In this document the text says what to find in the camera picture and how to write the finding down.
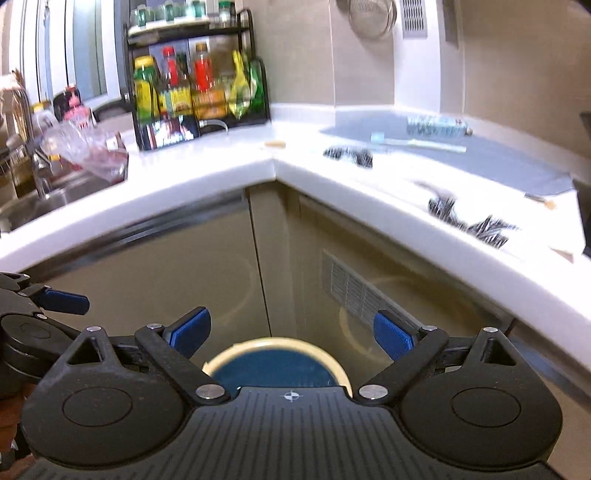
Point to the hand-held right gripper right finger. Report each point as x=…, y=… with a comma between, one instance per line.
x=392, y=334

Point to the clear crumpled plastic bag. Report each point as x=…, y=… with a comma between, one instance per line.
x=78, y=143

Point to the row of green-lid jars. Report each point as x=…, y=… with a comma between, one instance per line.
x=184, y=11

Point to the beige cigarette butt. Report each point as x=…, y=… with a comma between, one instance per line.
x=542, y=201
x=275, y=144

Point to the clear oil bottle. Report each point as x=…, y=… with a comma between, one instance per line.
x=44, y=122

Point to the grey woven mat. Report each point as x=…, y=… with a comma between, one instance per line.
x=485, y=166

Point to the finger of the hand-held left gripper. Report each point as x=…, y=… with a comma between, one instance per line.
x=64, y=301

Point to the black spice rack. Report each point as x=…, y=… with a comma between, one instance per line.
x=258, y=92

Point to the dark sauce bottle red cap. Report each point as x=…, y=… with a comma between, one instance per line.
x=174, y=87

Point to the pink label bottle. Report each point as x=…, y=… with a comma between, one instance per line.
x=74, y=108

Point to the steel sink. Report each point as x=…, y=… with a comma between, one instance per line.
x=55, y=196

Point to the green and yellow bottle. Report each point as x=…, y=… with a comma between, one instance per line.
x=145, y=92

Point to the cabinet vent grille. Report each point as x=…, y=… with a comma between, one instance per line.
x=360, y=290

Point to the yellow green snack bags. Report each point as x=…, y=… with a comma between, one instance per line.
x=244, y=87

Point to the metal mesh strainer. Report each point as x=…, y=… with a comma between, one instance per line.
x=371, y=18

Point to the large black striped wrapper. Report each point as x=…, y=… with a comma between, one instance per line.
x=480, y=226

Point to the narrow grey wall vent grille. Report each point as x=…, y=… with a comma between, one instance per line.
x=450, y=23

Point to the white and blue toothbrush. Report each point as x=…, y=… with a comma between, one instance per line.
x=415, y=144

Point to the small black striped wrapper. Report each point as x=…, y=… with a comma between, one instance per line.
x=348, y=156

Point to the light blue printed packet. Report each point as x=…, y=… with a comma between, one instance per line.
x=436, y=125

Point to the orange sauce bottle red cap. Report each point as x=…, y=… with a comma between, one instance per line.
x=207, y=92

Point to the beige bin with blue bag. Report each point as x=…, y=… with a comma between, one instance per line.
x=277, y=364

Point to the beige cabinet door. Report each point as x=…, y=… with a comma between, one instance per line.
x=161, y=277
x=438, y=286

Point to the wide grey wall vent grille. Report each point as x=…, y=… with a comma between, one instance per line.
x=412, y=18

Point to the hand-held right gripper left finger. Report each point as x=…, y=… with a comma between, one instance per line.
x=191, y=330

